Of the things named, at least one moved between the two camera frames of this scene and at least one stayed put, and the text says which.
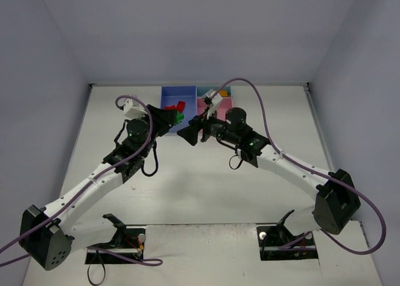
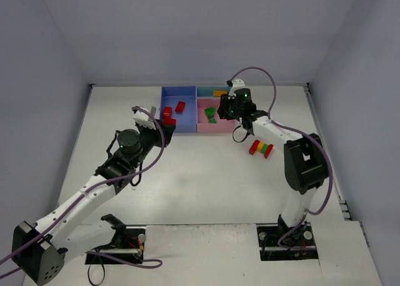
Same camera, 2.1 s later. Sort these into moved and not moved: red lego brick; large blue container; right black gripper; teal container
Moved: right black gripper
Not moved: large blue container; teal container; red lego brick
